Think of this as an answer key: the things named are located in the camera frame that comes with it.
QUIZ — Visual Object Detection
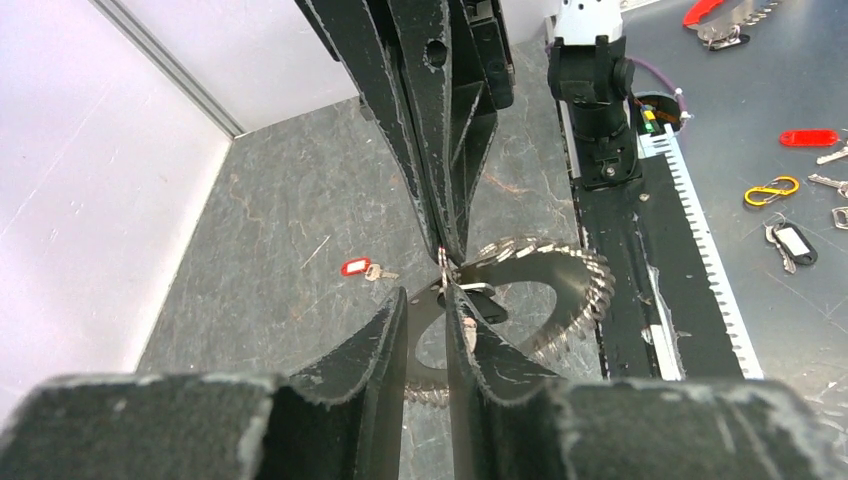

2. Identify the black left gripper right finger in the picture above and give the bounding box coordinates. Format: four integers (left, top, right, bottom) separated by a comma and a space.
445, 285, 847, 479

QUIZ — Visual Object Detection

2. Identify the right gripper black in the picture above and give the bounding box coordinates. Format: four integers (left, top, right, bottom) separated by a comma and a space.
297, 0, 515, 265

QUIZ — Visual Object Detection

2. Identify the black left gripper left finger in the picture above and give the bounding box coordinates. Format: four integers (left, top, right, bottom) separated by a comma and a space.
1, 288, 407, 479

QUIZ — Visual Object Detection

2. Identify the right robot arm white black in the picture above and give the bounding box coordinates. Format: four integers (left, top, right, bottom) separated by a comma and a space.
299, 1, 638, 264

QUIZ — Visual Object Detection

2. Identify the red tag key on table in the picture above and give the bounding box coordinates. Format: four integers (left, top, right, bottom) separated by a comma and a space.
340, 257, 400, 282

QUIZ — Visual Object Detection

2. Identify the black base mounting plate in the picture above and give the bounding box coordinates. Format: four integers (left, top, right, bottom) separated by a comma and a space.
559, 99, 747, 382

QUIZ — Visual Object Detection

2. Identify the aluminium corner profile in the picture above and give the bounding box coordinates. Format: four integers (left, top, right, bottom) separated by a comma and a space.
89, 0, 247, 140

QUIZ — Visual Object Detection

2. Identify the key with black tag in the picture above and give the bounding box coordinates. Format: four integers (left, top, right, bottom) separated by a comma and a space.
765, 222, 819, 275

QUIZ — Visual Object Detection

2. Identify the orange carabiner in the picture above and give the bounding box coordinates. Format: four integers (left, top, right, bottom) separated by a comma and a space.
743, 175, 800, 208

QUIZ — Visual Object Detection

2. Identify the red tag key pair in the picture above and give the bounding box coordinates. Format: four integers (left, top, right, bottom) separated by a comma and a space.
778, 129, 847, 165

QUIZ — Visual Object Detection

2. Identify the key with red tag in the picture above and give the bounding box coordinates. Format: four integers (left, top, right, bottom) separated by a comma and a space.
808, 174, 848, 199

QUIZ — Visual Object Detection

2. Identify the white toothed cable duct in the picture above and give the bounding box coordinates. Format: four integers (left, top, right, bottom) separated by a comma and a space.
638, 124, 765, 380

